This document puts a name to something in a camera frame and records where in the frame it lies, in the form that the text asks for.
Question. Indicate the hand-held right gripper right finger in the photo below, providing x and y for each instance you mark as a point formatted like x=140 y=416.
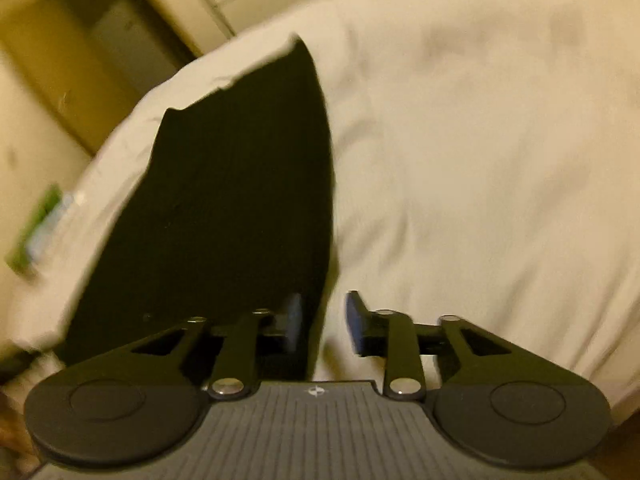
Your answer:
x=355 y=322

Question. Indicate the light blue folded cloth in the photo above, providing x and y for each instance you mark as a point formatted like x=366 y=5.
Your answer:
x=60 y=220

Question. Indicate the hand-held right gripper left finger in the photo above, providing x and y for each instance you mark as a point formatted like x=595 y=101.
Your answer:
x=294 y=322

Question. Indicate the black knit garment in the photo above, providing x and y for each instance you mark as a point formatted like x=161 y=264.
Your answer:
x=225 y=185

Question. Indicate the white bed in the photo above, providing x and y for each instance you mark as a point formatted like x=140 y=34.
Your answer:
x=475 y=160

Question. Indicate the wooden door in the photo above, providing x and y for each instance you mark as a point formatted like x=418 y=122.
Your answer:
x=55 y=60

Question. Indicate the green folded cloth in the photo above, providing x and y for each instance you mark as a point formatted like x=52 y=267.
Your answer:
x=30 y=240

